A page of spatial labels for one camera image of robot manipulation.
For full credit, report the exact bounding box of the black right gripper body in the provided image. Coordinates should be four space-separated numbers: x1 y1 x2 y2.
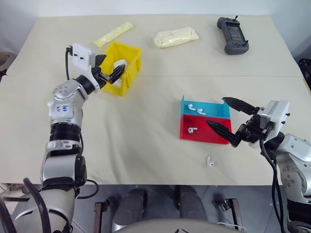
239 114 274 144

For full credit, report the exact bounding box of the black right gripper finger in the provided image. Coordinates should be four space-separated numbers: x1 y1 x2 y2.
205 118 241 148
222 96 260 115

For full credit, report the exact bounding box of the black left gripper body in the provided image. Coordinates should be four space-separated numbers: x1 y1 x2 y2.
92 67 110 84

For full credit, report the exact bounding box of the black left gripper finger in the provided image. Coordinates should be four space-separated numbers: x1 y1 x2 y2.
95 54 107 68
104 64 127 84

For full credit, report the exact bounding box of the yellow plastic bin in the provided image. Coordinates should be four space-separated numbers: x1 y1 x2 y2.
100 41 143 97

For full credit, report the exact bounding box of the red open tray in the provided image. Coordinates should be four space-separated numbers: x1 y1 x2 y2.
179 114 233 146

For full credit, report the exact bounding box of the teal open tray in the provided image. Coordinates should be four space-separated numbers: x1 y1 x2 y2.
180 95 231 119

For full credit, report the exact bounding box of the long pale yellow bag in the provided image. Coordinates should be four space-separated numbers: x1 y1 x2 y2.
93 21 135 49

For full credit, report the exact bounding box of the clear bag of white grains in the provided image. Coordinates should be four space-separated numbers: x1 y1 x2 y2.
153 27 200 49

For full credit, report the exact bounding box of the dark grey handheld controller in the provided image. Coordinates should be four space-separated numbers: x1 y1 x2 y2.
216 16 251 56

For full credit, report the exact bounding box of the black background equipment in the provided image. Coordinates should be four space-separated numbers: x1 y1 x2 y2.
298 57 311 93

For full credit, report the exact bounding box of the rusty brown metal bar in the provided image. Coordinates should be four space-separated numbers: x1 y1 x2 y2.
94 201 103 233
229 198 243 229

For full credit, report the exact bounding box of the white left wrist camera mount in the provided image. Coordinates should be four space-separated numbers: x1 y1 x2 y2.
69 43 101 91

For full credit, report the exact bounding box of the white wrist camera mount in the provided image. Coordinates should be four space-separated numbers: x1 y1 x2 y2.
69 43 101 91
249 99 291 149

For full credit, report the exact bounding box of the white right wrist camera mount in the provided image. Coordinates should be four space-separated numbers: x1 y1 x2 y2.
249 99 291 149

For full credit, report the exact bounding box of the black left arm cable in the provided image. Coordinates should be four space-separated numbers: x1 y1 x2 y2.
65 46 73 81

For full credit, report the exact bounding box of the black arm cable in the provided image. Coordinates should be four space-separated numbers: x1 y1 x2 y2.
65 46 73 81
259 138 289 233

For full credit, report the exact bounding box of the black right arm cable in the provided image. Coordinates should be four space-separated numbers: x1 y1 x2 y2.
259 138 289 233

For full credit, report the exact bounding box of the thick black torso cable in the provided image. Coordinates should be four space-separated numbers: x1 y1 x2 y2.
23 177 53 233

